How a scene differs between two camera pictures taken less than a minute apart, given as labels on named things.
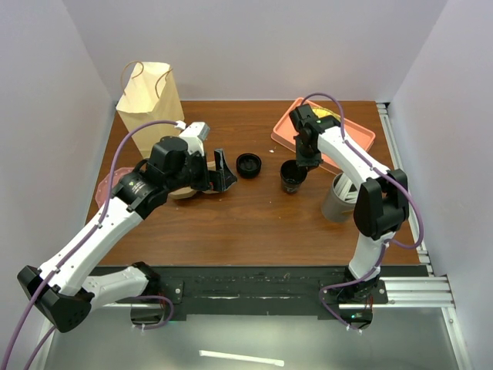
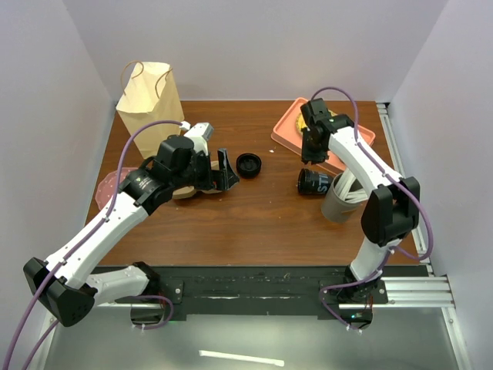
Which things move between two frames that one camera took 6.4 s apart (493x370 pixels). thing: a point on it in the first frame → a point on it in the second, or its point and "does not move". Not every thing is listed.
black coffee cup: [292, 176] → [313, 183]
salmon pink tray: [358, 138] does not move
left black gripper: [219, 179] does not move
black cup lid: [248, 165] does not move
